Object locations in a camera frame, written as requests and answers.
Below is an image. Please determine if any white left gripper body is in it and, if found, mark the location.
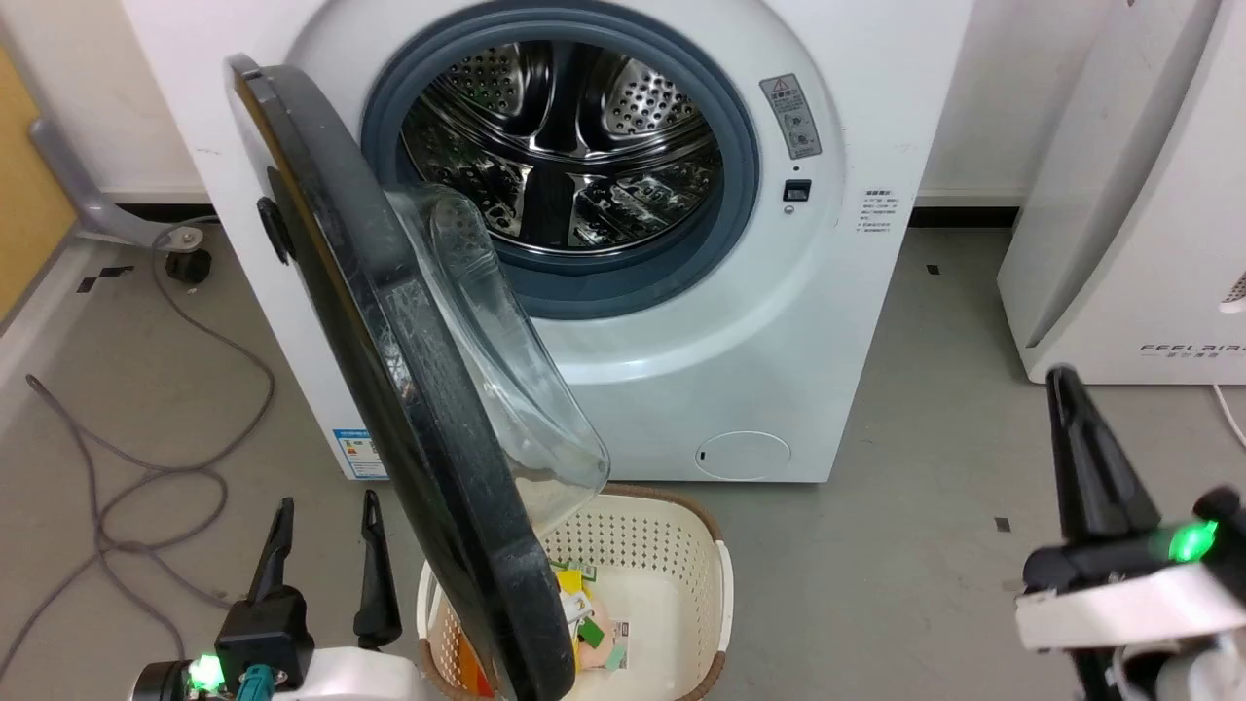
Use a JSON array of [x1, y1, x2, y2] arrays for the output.
[[131, 648, 430, 701]]

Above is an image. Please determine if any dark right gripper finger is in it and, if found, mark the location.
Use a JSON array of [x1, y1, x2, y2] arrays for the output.
[[1022, 365, 1200, 591]]

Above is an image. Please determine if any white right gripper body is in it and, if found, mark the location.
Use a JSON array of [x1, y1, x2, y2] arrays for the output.
[[1016, 487, 1246, 651]]

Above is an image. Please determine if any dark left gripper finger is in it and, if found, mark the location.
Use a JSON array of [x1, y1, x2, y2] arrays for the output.
[[352, 490, 402, 650], [216, 498, 314, 684]]

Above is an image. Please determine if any black round washer door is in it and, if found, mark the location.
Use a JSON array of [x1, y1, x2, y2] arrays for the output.
[[226, 54, 611, 701]]

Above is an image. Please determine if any white front-load washing machine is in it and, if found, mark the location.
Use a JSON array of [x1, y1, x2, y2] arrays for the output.
[[122, 0, 974, 485]]

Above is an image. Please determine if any grey rubber door gasket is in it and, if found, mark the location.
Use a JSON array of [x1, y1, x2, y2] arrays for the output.
[[361, 0, 760, 320]]

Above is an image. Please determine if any orange red toy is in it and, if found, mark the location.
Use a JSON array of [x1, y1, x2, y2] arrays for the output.
[[456, 633, 495, 698]]

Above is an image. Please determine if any blue energy label sticker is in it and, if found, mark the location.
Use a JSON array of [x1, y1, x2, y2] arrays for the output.
[[332, 428, 388, 480]]

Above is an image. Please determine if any white air purifier appliance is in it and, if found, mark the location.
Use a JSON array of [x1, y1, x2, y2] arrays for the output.
[[997, 0, 1246, 386]]

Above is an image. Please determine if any cream perforated laundry basket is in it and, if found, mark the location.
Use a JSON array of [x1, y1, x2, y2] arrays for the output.
[[417, 484, 733, 701]]

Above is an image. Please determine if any small white text label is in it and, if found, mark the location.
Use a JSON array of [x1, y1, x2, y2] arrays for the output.
[[861, 188, 898, 238]]

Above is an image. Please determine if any round white filter cover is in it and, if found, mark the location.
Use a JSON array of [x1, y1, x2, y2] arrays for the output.
[[696, 431, 791, 481]]

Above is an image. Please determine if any black caster wheel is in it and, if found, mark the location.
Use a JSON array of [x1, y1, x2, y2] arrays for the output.
[[164, 229, 212, 285]]

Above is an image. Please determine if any grey metal furniture leg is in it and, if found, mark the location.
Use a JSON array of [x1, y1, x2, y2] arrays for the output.
[[27, 119, 210, 246]]

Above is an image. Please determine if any grey warning sticker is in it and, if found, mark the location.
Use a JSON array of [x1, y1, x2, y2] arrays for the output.
[[759, 74, 823, 160]]

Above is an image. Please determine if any stainless steel washer drum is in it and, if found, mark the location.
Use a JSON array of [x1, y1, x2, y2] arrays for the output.
[[401, 39, 726, 256]]

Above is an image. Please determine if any yellow wooden panel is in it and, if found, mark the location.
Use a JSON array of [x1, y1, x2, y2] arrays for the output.
[[0, 44, 79, 322]]

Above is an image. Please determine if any thin white power cable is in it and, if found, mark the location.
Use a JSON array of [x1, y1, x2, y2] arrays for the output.
[[1212, 385, 1246, 449]]

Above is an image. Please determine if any grey floor cable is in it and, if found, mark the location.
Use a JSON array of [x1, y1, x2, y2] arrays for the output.
[[0, 222, 276, 683]]

